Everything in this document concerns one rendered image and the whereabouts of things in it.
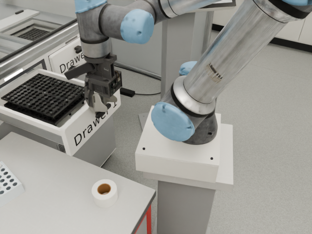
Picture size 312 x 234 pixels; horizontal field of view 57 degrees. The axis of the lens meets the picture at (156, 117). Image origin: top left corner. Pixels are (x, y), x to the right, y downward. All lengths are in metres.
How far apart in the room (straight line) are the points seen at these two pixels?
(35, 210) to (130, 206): 0.26
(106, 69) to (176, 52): 1.01
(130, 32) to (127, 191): 0.45
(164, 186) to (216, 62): 0.56
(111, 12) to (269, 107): 2.05
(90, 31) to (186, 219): 0.78
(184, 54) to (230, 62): 1.20
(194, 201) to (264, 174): 1.01
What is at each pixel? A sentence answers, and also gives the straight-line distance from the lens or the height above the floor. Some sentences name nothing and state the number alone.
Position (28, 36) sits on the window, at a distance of 1.17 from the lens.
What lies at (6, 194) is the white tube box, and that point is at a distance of 0.92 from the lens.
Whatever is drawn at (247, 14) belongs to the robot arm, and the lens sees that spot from 0.55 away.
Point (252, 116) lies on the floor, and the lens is 2.43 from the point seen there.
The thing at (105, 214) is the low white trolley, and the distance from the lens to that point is 0.84.
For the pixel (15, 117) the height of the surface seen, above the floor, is 0.88.
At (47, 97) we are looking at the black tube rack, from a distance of 1.03.
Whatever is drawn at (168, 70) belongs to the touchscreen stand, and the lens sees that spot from 1.80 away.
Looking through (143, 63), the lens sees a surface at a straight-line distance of 2.80.
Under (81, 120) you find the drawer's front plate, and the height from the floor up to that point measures 0.91.
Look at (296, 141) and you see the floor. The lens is 2.33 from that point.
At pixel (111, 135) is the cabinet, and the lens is 1.84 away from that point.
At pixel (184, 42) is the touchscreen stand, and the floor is 0.73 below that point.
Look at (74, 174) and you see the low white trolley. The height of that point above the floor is 0.76.
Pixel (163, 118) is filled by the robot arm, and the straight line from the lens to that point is 0.69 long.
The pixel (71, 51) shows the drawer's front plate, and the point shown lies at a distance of 1.30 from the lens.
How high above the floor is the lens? 1.47
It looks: 40 degrees down
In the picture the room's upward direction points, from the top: straight up
